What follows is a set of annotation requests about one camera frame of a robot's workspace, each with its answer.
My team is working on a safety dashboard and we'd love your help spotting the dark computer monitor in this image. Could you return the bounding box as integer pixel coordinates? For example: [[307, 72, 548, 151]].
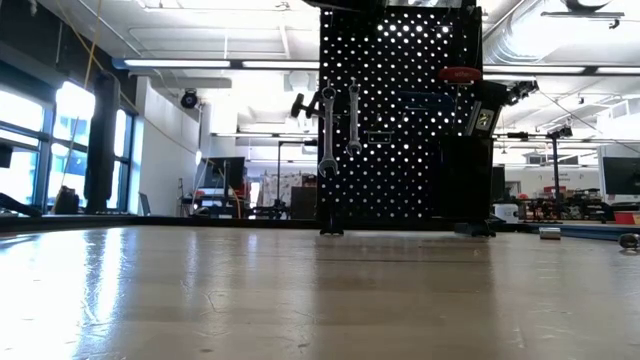
[[601, 156, 640, 197], [201, 155, 247, 190]]

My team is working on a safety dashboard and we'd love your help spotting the black room pillar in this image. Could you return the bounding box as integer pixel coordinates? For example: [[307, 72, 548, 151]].
[[83, 69, 122, 215]]

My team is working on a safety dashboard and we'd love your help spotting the white background box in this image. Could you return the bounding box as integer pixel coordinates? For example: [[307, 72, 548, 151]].
[[494, 202, 521, 224]]

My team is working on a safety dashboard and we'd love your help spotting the black bag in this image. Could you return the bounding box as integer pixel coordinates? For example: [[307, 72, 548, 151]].
[[51, 184, 81, 216]]

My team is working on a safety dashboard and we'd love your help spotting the round black spotlight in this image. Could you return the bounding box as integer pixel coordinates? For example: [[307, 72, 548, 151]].
[[179, 88, 200, 110]]

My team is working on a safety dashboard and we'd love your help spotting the short silver combination wrench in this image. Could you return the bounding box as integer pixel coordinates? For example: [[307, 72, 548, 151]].
[[345, 77, 364, 158]]

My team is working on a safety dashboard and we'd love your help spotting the long silver combination wrench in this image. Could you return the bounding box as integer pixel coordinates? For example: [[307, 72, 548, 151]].
[[318, 82, 341, 179]]

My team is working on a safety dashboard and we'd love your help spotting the black equipment rack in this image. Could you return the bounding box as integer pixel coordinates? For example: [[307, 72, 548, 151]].
[[269, 184, 318, 221]]

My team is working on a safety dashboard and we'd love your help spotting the black perforated pegboard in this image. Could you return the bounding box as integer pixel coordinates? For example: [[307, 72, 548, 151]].
[[316, 0, 501, 238]]

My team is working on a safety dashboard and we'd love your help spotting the double prong peg hook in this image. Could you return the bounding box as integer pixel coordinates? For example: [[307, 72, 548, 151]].
[[319, 79, 362, 124], [366, 112, 396, 145]]

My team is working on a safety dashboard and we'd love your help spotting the black track light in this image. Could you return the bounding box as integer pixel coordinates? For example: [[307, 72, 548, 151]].
[[504, 79, 540, 108]]

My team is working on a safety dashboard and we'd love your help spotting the black aluminium table frame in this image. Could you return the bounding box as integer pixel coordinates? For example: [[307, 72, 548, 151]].
[[0, 191, 640, 241]]

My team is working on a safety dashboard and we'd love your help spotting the black rig stand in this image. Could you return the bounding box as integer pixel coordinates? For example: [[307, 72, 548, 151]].
[[494, 130, 564, 214]]

